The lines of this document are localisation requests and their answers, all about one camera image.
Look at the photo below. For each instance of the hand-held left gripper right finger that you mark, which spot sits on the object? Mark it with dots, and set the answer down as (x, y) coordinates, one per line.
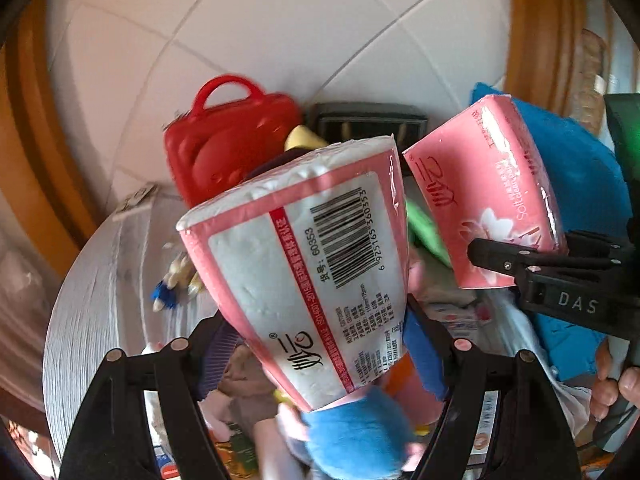
(422, 355)

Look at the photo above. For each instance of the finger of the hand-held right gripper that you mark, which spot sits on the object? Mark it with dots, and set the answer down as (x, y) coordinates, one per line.
(500, 257)

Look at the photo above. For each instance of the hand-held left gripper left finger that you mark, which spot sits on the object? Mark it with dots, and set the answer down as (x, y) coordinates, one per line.
(216, 360)

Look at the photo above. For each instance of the pink floral tissue pack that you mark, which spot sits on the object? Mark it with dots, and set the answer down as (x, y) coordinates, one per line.
(480, 180)

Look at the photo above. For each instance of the blue plastic bin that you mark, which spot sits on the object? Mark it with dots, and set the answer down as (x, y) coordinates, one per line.
(575, 180)

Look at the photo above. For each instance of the pink white tissue pack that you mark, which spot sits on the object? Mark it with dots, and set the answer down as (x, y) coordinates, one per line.
(300, 260)

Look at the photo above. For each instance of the person's right hand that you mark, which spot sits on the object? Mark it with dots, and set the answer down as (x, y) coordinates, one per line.
(630, 385)

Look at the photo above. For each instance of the orange pink packet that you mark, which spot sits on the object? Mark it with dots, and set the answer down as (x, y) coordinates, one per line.
(415, 390)

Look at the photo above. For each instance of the beige plush toy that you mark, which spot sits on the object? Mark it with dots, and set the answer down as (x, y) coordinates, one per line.
(250, 385)

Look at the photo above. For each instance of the white pink small packet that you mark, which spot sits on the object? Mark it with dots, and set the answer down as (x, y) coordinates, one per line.
(460, 315)

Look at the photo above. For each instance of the green cardboard box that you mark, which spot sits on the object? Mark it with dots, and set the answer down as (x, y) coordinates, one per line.
(425, 230)

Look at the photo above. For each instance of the blue yellow small toy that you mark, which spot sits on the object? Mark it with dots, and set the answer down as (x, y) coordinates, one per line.
(175, 280)

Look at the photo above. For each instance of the blue pink plush toy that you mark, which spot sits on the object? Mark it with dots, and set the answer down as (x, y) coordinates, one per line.
(355, 440)

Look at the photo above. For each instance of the black ribbed box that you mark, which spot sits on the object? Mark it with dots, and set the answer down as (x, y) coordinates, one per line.
(365, 120)

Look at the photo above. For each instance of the floral patterned rolled cloth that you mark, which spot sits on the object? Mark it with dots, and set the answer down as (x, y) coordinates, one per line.
(594, 80)

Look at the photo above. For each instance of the red toy suitcase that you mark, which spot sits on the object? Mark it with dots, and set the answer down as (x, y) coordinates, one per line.
(220, 155)

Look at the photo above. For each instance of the yellow toy piece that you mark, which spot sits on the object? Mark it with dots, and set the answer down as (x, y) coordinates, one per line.
(302, 137)

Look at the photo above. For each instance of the wooden door frame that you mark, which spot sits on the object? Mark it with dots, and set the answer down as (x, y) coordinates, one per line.
(30, 160)
(545, 35)

